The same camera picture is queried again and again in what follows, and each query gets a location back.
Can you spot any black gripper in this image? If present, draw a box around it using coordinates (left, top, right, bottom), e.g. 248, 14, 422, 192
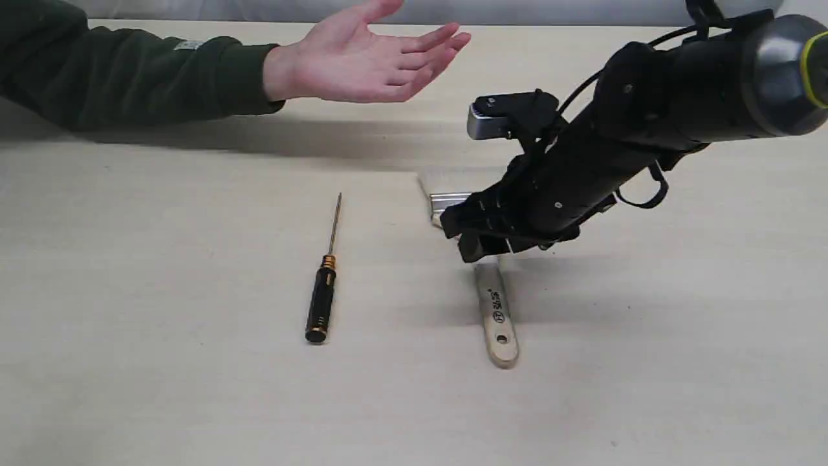
440, 116, 654, 263

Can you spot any wide wooden paint brush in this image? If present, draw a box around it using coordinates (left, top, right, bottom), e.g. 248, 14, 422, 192
417, 167, 519, 369

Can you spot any black and gold screwdriver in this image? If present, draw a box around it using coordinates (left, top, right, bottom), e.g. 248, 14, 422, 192
305, 192, 343, 345

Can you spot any dark green sleeved forearm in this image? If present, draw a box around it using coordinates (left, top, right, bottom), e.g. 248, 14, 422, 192
1, 1, 285, 131

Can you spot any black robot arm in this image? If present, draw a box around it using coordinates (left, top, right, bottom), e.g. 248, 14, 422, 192
439, 10, 826, 263

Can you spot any open bare human hand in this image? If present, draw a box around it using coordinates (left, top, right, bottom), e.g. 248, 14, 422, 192
263, 1, 472, 104

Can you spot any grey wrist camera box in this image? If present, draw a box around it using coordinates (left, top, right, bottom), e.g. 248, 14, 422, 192
466, 89, 560, 140

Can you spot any black looping cable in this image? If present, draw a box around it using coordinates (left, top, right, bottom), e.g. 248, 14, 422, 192
558, 0, 725, 210

